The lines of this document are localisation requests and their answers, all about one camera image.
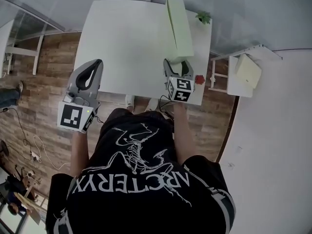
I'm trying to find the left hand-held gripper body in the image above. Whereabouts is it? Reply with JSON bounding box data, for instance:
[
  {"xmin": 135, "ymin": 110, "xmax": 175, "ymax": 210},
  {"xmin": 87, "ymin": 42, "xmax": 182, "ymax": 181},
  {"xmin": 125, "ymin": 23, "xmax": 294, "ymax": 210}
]
[{"xmin": 57, "ymin": 83, "xmax": 100, "ymax": 134}]

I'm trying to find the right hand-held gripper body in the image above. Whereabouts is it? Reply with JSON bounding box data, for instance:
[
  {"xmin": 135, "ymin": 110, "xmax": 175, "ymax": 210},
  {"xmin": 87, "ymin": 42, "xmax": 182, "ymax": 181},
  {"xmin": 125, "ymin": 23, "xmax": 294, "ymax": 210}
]
[{"xmin": 163, "ymin": 69, "xmax": 195, "ymax": 102}]

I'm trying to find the person's left forearm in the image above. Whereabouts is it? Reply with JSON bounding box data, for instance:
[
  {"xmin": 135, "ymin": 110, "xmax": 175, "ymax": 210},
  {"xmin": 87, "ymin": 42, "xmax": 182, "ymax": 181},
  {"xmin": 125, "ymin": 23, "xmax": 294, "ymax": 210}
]
[{"xmin": 70, "ymin": 130, "xmax": 90, "ymax": 177}]

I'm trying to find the person's right forearm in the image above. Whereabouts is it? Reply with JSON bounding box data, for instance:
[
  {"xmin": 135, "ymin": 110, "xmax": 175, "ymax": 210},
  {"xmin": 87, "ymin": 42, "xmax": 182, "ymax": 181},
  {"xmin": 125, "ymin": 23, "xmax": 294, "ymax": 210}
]
[{"xmin": 173, "ymin": 102, "xmax": 198, "ymax": 166}]

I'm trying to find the person's right white shoe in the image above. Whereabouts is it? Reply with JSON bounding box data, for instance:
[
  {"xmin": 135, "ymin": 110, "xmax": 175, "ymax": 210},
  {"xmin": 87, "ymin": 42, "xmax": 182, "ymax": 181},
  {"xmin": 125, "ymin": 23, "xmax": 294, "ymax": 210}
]
[{"xmin": 146, "ymin": 98, "xmax": 159, "ymax": 112}]

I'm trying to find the person's white shoe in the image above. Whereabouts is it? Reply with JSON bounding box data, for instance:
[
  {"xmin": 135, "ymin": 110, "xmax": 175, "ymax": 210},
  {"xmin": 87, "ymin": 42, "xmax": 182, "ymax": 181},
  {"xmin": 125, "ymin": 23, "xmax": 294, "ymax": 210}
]
[
  {"xmin": 125, "ymin": 94, "xmax": 135, "ymax": 112},
  {"xmin": 146, "ymin": 98, "xmax": 159, "ymax": 112}
]

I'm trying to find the person's left white shoe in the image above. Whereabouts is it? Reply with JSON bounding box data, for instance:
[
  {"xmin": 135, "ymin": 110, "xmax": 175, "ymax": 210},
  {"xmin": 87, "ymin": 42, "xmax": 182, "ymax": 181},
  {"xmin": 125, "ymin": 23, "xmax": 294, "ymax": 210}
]
[{"xmin": 125, "ymin": 94, "xmax": 135, "ymax": 112}]

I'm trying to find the white table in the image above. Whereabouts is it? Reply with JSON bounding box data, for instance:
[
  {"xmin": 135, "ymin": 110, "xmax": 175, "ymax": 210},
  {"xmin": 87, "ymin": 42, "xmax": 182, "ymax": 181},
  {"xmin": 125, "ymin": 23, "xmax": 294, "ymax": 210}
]
[{"xmin": 73, "ymin": 0, "xmax": 213, "ymax": 106}]

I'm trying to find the white metal rack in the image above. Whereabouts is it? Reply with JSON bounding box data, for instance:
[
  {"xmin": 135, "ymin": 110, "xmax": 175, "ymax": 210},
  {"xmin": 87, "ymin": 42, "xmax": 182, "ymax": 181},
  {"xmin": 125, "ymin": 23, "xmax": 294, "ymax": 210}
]
[{"xmin": 209, "ymin": 44, "xmax": 284, "ymax": 98}]

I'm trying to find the small green potted plant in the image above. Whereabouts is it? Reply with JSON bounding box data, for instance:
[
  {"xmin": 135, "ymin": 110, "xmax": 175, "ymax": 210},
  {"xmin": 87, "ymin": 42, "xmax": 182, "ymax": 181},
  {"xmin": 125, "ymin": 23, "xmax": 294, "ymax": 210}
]
[{"xmin": 195, "ymin": 10, "xmax": 212, "ymax": 25}]

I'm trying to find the white side desk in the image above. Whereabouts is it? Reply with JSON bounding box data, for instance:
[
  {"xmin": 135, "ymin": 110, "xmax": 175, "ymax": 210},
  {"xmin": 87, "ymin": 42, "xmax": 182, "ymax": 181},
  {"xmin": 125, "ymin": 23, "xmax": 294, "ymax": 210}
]
[{"xmin": 0, "ymin": 18, "xmax": 45, "ymax": 79}]

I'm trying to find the pale yellow box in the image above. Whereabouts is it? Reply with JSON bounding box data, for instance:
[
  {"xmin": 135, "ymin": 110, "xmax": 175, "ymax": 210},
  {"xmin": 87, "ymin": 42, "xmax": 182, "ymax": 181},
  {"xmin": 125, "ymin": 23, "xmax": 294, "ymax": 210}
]
[{"xmin": 234, "ymin": 53, "xmax": 263, "ymax": 90}]

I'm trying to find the glass partition panel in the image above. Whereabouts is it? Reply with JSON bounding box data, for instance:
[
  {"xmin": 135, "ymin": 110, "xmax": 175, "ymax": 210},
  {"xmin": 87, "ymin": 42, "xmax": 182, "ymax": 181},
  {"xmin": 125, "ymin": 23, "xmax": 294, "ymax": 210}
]
[{"xmin": 0, "ymin": 0, "xmax": 66, "ymax": 38}]

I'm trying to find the black round stand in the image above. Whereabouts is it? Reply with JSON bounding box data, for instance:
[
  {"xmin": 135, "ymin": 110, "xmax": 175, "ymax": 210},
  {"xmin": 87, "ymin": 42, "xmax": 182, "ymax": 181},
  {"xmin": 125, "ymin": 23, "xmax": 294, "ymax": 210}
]
[{"xmin": 0, "ymin": 140, "xmax": 10, "ymax": 157}]

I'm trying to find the pile of wooden parts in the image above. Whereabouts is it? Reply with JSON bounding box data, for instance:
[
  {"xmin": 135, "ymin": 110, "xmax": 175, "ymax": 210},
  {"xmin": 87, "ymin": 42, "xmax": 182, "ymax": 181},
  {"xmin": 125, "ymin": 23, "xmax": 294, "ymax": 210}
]
[{"xmin": 4, "ymin": 164, "xmax": 48, "ymax": 226}]

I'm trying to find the person's black printed t-shirt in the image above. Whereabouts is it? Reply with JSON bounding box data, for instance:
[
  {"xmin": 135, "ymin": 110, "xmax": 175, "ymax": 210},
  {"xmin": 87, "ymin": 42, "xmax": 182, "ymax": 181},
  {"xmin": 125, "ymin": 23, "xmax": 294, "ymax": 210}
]
[{"xmin": 45, "ymin": 107, "xmax": 236, "ymax": 234}]

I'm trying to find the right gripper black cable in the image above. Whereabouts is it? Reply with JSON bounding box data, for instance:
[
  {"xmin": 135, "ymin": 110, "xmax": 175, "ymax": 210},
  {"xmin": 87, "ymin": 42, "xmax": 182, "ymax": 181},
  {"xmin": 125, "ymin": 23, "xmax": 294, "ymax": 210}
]
[{"xmin": 159, "ymin": 94, "xmax": 175, "ymax": 121}]

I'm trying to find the white floor cable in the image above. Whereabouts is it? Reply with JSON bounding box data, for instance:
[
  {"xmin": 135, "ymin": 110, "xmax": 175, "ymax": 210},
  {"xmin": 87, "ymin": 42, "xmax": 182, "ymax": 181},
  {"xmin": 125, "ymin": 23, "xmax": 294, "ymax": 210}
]
[{"xmin": 33, "ymin": 135, "xmax": 71, "ymax": 170}]

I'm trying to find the black floor cable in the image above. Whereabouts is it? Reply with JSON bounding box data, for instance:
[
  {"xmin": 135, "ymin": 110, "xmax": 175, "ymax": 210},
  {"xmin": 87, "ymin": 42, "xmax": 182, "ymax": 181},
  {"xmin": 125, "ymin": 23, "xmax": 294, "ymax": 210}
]
[{"xmin": 1, "ymin": 107, "xmax": 34, "ymax": 156}]

